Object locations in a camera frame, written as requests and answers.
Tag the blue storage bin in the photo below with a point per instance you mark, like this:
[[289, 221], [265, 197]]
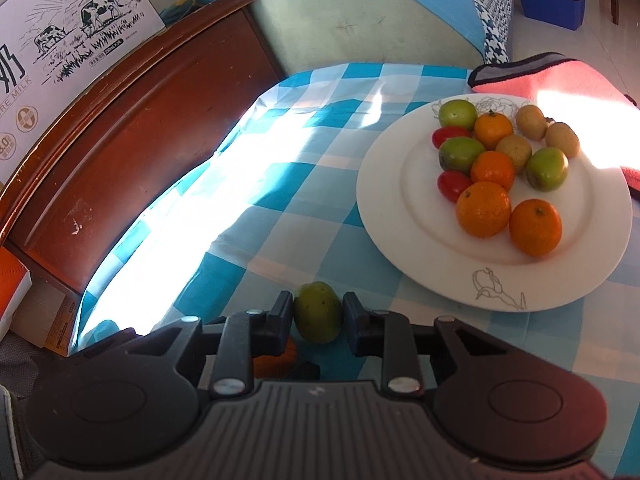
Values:
[[567, 14]]

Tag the lone green fruit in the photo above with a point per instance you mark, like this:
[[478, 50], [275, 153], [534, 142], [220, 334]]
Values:
[[459, 154]]

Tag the skim milk carton box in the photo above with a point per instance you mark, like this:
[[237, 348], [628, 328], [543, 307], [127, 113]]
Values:
[[51, 51]]

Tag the brown kiwi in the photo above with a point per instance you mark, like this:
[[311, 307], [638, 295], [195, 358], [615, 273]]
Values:
[[531, 122], [518, 149], [559, 135]]

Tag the cardboard box on floor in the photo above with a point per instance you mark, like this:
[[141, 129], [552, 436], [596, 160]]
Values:
[[46, 317]]

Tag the blue checkered tablecloth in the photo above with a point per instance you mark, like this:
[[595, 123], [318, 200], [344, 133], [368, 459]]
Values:
[[275, 208]]

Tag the small orange tangerine front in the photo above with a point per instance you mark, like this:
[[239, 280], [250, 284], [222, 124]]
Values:
[[490, 128]]

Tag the orange white box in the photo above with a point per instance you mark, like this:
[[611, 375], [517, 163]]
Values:
[[15, 282]]

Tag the dark red wooden headboard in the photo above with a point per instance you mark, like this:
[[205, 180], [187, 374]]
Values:
[[153, 117]]

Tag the blue and green cushion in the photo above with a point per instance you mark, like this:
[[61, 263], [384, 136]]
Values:
[[306, 34]]

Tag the orange tangerine with stem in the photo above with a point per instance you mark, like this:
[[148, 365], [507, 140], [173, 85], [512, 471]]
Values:
[[495, 167]]

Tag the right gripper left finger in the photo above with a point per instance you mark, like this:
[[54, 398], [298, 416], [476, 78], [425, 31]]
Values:
[[237, 340]]

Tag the white ceramic plate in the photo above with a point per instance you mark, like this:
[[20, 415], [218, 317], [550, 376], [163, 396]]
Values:
[[414, 226]]

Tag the red cherry tomato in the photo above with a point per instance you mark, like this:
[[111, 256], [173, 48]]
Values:
[[443, 134], [451, 184]]

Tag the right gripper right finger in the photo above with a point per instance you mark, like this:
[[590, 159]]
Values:
[[389, 336]]

